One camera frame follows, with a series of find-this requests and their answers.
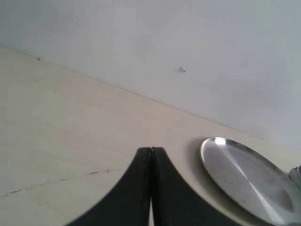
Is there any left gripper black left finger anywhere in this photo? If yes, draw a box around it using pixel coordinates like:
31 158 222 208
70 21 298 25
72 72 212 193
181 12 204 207
68 147 152 226

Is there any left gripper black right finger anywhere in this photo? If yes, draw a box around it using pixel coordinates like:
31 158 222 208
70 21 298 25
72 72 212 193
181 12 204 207
151 147 239 226

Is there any red dome push button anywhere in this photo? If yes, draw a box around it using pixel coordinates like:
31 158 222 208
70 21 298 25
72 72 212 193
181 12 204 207
289 165 301 190

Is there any round steel plate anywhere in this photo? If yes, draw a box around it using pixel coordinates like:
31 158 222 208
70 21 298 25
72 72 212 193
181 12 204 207
200 137 301 226

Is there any small white wall hook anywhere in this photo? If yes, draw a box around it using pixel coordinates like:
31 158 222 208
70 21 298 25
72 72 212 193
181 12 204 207
179 67 187 73

